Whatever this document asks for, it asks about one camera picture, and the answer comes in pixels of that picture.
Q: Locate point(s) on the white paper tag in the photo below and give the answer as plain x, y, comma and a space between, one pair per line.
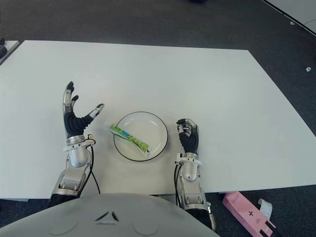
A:
266, 207

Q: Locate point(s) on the white side table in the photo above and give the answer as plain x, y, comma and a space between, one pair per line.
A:
11, 47

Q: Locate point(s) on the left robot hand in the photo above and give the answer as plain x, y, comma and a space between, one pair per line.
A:
74, 122

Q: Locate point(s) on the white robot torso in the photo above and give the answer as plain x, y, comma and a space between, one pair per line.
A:
106, 217

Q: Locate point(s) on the dark object on side table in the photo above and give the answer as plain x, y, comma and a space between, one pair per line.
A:
2, 49

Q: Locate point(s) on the green white toothpaste tube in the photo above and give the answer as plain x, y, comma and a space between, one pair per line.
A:
128, 138

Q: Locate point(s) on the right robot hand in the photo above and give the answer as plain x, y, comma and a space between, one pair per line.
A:
190, 139

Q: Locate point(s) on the white neighbouring table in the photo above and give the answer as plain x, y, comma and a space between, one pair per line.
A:
296, 10

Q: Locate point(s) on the white plate black rim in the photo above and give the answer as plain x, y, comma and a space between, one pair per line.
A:
145, 130

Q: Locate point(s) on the pink cardboard box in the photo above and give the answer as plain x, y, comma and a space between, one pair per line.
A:
247, 212

